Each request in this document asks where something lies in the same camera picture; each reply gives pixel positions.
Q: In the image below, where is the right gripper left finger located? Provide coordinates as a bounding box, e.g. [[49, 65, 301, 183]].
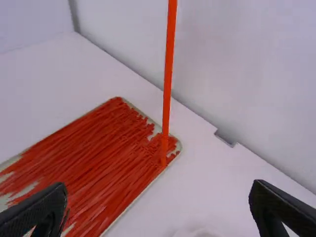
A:
[[0, 182, 70, 237]]

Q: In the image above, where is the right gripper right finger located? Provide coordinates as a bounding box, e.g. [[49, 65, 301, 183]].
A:
[[248, 179, 316, 237]]

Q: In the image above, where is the orange cable tie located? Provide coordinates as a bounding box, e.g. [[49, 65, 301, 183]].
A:
[[160, 0, 178, 166]]

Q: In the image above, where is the pale tray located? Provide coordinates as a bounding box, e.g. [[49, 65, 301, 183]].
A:
[[0, 96, 183, 237]]

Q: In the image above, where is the row of orange cable ties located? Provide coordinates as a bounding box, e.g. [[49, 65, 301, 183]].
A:
[[0, 97, 180, 237]]

